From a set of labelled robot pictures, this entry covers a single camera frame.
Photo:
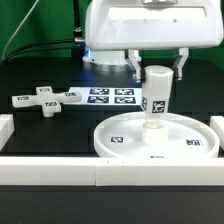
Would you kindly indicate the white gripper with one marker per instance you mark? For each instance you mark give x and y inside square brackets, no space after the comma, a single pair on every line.
[132,24]

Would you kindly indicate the white round table top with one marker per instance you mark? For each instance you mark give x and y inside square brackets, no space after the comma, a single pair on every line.
[129,135]

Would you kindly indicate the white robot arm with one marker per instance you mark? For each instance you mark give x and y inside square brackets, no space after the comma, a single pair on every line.
[116,58]

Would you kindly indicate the white marker sheet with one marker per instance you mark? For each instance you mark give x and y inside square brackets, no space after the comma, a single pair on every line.
[108,96]

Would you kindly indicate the white cross-shaped table base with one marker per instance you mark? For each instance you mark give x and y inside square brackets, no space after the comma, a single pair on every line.
[47,99]

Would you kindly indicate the white left fence block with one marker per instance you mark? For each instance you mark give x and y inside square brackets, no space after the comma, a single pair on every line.
[6,128]

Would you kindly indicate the white front fence bar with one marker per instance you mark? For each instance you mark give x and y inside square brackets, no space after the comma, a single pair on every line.
[73,171]

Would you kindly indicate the black vertical cable connector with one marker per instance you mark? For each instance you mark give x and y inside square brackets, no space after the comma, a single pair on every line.
[79,11]

